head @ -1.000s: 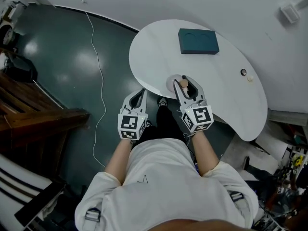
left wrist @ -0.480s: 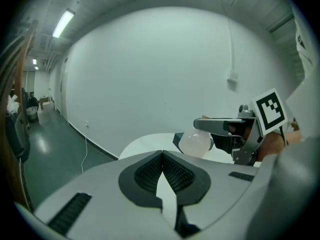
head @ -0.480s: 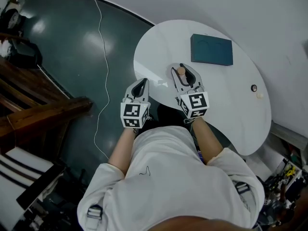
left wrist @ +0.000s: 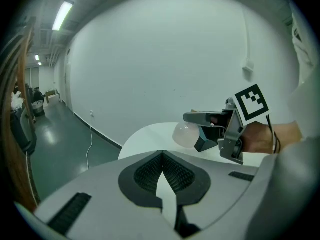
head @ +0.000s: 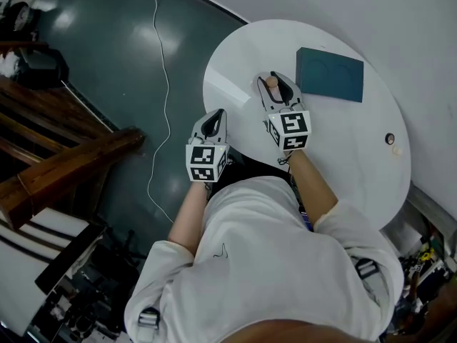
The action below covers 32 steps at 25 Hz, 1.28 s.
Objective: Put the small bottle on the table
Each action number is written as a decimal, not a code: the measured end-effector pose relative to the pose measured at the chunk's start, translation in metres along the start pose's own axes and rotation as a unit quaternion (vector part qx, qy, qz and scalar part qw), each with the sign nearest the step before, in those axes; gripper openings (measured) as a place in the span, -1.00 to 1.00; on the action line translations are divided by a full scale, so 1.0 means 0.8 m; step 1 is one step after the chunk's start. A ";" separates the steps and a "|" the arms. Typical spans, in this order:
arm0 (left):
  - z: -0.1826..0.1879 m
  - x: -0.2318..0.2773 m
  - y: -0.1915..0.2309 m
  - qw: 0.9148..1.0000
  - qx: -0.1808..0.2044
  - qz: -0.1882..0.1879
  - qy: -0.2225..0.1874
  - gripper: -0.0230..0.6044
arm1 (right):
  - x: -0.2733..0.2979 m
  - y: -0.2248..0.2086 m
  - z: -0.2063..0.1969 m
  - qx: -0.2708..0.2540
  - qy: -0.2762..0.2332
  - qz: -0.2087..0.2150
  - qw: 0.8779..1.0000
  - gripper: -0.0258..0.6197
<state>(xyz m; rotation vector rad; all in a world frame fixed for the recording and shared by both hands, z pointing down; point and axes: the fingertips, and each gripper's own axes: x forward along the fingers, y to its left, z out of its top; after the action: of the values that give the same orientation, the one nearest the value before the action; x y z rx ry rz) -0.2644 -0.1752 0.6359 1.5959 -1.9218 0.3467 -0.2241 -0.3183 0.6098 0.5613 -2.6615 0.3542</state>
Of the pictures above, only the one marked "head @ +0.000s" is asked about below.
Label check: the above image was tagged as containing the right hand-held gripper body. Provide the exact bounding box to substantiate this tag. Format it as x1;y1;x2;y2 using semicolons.
262;96;313;152

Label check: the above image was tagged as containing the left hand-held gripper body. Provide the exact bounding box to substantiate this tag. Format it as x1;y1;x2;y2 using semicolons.
185;133;230;183

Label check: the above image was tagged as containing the small bottle with wooden cap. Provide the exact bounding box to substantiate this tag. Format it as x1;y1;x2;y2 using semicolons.
265;76;282;101

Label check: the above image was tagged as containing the person's right forearm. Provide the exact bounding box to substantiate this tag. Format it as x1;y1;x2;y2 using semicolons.
287;150;339;229

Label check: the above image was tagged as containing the person's left forearm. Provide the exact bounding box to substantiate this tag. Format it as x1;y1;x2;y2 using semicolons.
167;182;212;257

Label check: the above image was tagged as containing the teal flat box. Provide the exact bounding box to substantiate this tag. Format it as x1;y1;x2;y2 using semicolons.
295;46;365;104

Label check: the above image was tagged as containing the white round table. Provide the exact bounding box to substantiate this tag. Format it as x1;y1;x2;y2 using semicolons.
202;19;412;232

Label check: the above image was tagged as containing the person's white shirt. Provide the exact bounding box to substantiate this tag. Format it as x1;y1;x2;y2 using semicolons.
124;175;406;343

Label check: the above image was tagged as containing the brown wooden furniture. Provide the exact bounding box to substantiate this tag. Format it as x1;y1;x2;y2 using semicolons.
0;40;147;232

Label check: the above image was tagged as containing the white striped board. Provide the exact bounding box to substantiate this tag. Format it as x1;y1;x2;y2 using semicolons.
0;207;105;337

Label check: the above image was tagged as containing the black round clock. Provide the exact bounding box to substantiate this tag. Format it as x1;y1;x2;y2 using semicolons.
6;1;32;32

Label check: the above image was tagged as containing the white cable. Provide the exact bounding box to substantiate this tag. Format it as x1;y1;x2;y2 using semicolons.
142;0;175;224

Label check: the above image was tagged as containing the grey strap buckle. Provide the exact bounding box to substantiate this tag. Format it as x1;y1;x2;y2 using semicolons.
354;257;381;280
137;307;161;331

